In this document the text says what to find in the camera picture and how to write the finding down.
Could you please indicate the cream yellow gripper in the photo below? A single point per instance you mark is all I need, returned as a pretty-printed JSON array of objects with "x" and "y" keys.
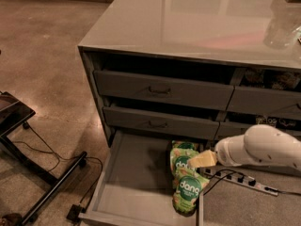
[{"x": 224, "y": 153}]

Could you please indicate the green rice chip bag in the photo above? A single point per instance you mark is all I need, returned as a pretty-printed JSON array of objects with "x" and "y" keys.
[
  {"x": 179, "y": 159},
  {"x": 189, "y": 185},
  {"x": 184, "y": 144}
]

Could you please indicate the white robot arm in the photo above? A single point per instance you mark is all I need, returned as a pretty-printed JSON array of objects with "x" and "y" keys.
[{"x": 261, "y": 145}]

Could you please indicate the middle right grey drawer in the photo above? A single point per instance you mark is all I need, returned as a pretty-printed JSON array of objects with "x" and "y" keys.
[{"x": 231, "y": 129}]

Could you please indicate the grey drawer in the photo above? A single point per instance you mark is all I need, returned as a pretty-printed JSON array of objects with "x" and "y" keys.
[
  {"x": 231, "y": 129},
  {"x": 266, "y": 102},
  {"x": 161, "y": 89},
  {"x": 160, "y": 122},
  {"x": 209, "y": 148}
]

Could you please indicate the bottom right grey drawer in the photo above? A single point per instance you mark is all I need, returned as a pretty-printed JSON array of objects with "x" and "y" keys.
[{"x": 209, "y": 148}]

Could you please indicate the top left grey drawer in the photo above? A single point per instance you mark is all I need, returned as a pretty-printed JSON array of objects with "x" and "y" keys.
[{"x": 161, "y": 89}]

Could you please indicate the snacks in middle right drawer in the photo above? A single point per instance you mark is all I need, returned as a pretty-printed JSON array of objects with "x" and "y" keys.
[{"x": 276, "y": 122}]

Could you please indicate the open bottom left drawer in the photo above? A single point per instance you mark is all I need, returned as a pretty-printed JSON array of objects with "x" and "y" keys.
[{"x": 135, "y": 187}]

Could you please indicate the top right grey drawer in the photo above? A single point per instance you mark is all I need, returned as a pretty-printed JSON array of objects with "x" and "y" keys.
[{"x": 266, "y": 102}]

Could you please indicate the grey drawer cabinet counter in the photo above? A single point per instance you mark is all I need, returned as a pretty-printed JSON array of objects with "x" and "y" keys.
[{"x": 203, "y": 40}]

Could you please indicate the middle left grey drawer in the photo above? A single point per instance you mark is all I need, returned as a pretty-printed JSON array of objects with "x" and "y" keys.
[{"x": 160, "y": 122}]

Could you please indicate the white power strip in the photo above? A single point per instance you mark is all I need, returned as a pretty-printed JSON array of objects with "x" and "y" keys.
[{"x": 240, "y": 179}]

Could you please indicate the black power adapter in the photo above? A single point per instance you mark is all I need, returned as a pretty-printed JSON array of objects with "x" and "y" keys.
[{"x": 74, "y": 212}]

